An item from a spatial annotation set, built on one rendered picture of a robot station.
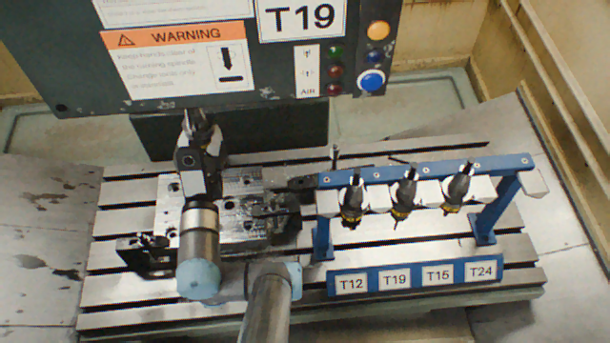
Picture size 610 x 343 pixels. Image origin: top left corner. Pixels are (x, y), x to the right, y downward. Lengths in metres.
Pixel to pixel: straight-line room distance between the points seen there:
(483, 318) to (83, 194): 1.39
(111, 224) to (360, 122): 1.05
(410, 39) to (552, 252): 1.00
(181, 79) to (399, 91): 1.56
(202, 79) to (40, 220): 1.27
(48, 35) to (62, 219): 1.25
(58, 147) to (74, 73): 1.51
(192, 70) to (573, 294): 1.20
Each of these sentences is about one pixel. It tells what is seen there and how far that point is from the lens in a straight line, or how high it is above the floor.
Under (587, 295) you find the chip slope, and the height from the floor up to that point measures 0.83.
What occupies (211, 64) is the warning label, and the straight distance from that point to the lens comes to 0.58.
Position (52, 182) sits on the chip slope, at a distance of 1.87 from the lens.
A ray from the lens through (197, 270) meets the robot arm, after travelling 0.82.
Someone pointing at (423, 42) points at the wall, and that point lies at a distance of 2.04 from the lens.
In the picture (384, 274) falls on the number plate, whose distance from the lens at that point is 1.20.
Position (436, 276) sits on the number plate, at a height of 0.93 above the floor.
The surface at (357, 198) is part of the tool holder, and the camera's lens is 0.94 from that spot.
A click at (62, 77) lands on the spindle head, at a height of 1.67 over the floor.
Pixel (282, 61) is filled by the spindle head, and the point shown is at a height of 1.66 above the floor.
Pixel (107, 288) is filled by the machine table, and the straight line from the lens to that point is 1.34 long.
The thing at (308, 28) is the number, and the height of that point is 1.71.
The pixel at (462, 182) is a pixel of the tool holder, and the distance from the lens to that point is 0.98.
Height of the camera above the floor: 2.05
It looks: 56 degrees down
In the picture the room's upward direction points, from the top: 2 degrees counter-clockwise
